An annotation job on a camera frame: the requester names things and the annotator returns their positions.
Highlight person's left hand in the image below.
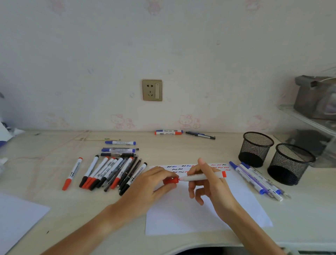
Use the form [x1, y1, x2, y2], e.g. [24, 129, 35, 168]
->
[110, 166, 180, 224]

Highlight person's right hand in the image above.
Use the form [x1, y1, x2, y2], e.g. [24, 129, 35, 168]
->
[187, 157, 238, 224]

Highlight black slim pen silver tip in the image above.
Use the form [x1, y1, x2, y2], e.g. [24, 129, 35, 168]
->
[117, 156, 139, 188]
[118, 158, 143, 193]

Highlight purple slim pen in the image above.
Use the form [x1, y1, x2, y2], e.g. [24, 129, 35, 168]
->
[237, 164, 274, 198]

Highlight white paper sheet with squiggles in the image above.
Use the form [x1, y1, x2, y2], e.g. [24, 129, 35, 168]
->
[145, 164, 273, 236]

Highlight black click pen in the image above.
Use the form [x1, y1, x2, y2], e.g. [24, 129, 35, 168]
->
[100, 153, 137, 158]

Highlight black mesh cup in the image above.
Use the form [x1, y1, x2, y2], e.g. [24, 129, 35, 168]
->
[238, 131, 275, 168]
[267, 143, 316, 186]

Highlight white slim pen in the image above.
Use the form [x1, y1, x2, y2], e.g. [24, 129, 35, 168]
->
[239, 163, 284, 202]

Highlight dark pen silver barrel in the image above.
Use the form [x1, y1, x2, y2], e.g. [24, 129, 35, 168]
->
[187, 132, 216, 140]

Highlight person's left forearm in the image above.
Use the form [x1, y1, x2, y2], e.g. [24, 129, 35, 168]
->
[41, 205, 124, 255]

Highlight paper-wrapped chopsticks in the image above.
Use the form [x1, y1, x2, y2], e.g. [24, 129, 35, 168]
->
[75, 137, 121, 142]

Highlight light wooden table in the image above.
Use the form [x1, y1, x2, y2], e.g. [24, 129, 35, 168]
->
[0, 130, 336, 255]

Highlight clear acrylic rack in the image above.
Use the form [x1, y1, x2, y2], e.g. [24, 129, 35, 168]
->
[273, 104, 336, 168]

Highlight blank white paper sheet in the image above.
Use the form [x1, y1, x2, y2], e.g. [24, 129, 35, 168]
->
[0, 193, 51, 255]

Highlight thin pink cord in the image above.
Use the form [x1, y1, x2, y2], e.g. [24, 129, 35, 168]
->
[0, 130, 90, 200]

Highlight gold wall socket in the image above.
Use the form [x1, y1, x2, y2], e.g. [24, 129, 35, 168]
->
[142, 79, 163, 102]

